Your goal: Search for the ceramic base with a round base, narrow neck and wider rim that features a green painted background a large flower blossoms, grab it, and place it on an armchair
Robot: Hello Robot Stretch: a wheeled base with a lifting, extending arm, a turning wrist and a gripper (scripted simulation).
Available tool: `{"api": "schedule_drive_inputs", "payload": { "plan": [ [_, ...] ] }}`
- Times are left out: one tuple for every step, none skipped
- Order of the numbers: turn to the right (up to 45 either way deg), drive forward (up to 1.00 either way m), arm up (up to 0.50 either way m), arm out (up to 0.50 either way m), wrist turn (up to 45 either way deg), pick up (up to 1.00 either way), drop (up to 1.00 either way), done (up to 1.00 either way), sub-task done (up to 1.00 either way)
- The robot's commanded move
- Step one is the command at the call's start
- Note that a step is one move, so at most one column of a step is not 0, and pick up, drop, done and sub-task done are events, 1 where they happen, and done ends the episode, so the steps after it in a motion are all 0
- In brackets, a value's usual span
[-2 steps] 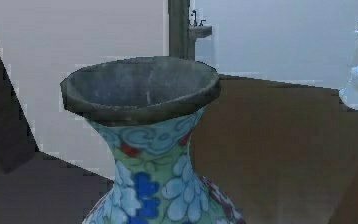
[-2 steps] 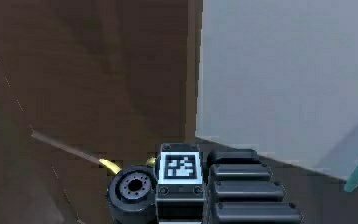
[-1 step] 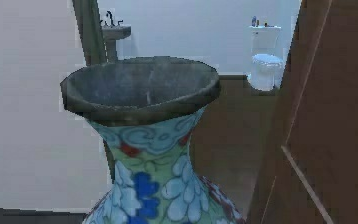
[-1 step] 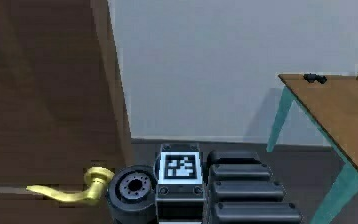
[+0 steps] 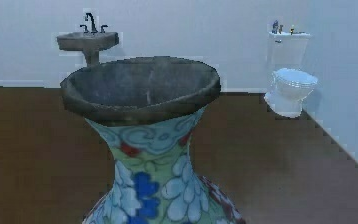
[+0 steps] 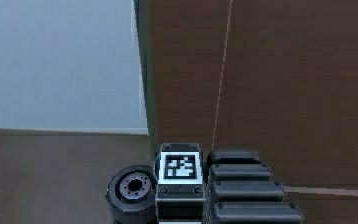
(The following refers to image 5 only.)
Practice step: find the green flowered ceramic vase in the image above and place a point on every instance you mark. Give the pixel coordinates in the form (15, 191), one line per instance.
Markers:
(153, 160)

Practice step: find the white toilet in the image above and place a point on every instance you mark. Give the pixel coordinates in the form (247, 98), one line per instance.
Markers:
(290, 76)

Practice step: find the black sink faucet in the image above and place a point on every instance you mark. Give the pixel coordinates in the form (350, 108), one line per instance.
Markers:
(93, 24)

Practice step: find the blue small bottle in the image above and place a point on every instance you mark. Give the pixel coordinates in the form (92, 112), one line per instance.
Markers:
(275, 26)

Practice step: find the brown small bottle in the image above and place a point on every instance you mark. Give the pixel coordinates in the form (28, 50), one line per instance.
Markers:
(280, 29)

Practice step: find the yellow small bottle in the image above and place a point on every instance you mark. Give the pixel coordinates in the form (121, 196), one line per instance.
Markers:
(292, 30)

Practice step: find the grey pedestal sink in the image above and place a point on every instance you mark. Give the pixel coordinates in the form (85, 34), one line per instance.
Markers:
(87, 41)

